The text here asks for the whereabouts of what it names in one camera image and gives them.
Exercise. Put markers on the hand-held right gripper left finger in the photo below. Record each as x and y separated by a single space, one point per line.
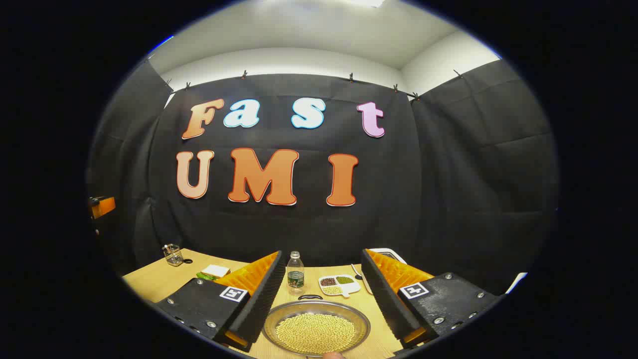
264 304

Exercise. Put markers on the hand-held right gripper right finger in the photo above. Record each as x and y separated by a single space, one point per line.
384 299

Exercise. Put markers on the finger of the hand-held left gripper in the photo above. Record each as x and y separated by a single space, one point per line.
103 207

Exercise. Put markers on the white spoon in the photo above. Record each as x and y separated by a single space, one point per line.
357 272

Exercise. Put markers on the clear plastic water bottle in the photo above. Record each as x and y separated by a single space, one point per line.
295 274

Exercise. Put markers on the white toaster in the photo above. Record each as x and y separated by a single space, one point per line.
391 254

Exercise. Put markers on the white divided bean plate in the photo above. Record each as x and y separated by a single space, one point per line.
339 285

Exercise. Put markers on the small white sandwich plate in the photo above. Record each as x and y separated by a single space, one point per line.
217 270

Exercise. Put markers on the pile of yellow soybeans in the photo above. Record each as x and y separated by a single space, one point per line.
315 333

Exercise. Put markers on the clear glass holder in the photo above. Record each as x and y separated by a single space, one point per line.
173 255

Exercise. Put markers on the row of black backdrop clips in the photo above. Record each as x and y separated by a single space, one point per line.
351 77

